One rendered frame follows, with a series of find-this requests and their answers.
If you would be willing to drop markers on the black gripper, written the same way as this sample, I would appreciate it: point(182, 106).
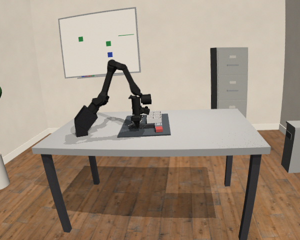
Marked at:
point(136, 118)

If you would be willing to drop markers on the red block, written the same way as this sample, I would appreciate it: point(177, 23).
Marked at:
point(158, 129)

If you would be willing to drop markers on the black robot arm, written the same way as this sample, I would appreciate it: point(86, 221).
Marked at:
point(103, 97)

